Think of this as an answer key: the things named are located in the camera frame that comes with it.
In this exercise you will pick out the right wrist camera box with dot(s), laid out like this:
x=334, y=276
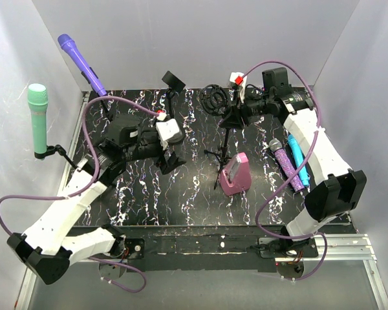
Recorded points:
x=238, y=79

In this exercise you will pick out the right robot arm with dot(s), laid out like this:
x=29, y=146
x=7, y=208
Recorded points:
x=338, y=187

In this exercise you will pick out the blue microphone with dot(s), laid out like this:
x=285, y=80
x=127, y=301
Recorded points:
x=298, y=158

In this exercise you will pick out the black tripod shock-mount stand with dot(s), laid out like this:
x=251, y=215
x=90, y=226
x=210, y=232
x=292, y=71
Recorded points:
x=214, y=101

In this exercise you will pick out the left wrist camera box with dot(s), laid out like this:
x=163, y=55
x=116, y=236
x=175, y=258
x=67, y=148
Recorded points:
x=168, y=130

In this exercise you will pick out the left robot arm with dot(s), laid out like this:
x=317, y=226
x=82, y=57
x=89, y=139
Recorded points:
x=45, y=248

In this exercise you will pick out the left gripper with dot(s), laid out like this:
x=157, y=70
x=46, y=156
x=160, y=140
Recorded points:
x=167, y=165

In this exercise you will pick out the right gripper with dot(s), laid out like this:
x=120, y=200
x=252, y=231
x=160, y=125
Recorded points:
x=232, y=120

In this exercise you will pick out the black round-base desk stand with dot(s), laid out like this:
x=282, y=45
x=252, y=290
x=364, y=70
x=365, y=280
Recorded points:
x=175, y=87

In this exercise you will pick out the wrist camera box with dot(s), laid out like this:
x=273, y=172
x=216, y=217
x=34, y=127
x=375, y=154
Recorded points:
x=238, y=79
x=168, y=130

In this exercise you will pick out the glitter purple microphone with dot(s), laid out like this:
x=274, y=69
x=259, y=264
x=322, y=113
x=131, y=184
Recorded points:
x=283, y=160

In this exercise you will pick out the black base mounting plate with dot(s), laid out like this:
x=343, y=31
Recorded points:
x=209, y=248

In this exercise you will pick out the pink phone dock stand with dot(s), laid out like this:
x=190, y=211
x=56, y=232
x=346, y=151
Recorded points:
x=236, y=177

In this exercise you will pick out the green microphone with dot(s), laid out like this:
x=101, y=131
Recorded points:
x=38, y=103

